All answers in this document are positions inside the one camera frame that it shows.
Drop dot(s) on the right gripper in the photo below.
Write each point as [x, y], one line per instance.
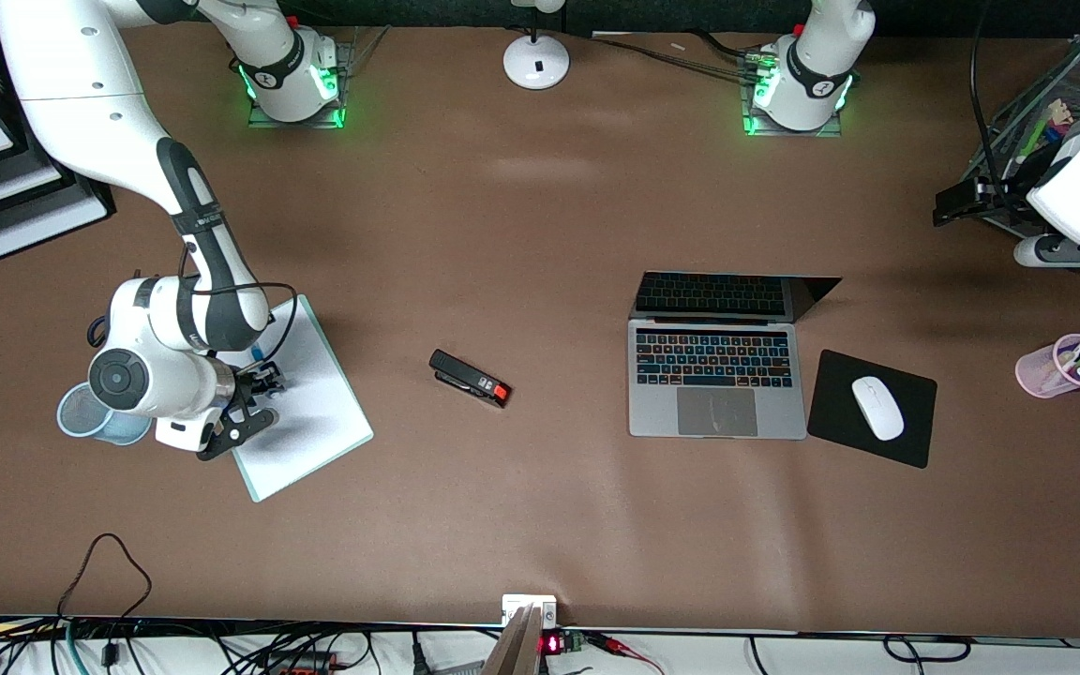
[247, 383]

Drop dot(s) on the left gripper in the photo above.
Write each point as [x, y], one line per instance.
[994, 198]

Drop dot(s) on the grey laptop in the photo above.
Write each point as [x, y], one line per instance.
[718, 412]

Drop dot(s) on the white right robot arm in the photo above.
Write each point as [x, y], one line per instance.
[81, 94]

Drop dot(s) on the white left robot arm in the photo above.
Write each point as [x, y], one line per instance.
[817, 66]

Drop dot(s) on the green marker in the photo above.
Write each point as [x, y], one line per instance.
[1035, 136]

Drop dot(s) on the white paper sheet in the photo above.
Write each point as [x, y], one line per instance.
[315, 422]

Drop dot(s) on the green clipboard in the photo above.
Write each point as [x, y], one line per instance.
[263, 489]

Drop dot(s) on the wooden clothespin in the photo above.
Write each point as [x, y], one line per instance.
[1058, 112]

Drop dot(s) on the black scissors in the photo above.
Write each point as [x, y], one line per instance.
[93, 333]

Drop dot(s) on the pink mesh pen cup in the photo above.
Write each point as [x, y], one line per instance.
[1037, 370]

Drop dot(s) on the blue mesh pen cup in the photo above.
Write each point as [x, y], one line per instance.
[71, 417]

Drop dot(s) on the black stapler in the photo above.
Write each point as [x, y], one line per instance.
[470, 378]

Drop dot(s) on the white computer mouse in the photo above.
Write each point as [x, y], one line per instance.
[877, 408]

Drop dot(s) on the black mouse pad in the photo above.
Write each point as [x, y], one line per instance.
[840, 422]

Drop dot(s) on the black orange power strip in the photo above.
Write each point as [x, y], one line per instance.
[301, 664]

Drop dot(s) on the white mounting box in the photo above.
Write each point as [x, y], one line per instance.
[514, 605]

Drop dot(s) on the red display module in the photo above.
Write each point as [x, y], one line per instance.
[554, 644]

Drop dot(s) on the white lamp base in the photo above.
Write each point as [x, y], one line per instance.
[536, 61]

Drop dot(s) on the red clip lead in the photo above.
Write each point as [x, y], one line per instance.
[620, 645]

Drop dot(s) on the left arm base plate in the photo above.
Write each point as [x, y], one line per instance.
[756, 131]

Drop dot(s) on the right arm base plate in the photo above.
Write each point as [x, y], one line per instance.
[263, 120]

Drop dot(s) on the aluminium extrusion post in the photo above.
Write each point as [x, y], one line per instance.
[514, 647]

